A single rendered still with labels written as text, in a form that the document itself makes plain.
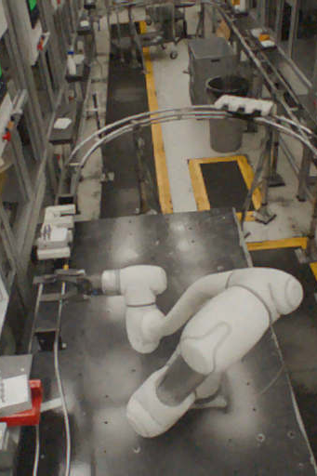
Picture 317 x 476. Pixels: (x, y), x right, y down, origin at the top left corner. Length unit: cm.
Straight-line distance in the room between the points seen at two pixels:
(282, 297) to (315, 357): 176
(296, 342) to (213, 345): 190
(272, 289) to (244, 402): 80
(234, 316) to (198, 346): 10
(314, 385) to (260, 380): 88
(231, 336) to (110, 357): 102
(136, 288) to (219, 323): 59
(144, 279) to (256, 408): 64
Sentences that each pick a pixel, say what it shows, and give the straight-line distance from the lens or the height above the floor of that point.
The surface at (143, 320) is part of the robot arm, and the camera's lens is 158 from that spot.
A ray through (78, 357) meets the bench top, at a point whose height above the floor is 68.
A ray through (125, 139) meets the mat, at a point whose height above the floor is 1.
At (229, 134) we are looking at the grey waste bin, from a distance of 450.
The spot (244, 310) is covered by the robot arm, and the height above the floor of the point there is 146.
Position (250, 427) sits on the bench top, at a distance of 182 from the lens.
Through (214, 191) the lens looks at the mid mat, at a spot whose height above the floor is 1.
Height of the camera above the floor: 226
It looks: 39 degrees down
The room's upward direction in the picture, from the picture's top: 5 degrees counter-clockwise
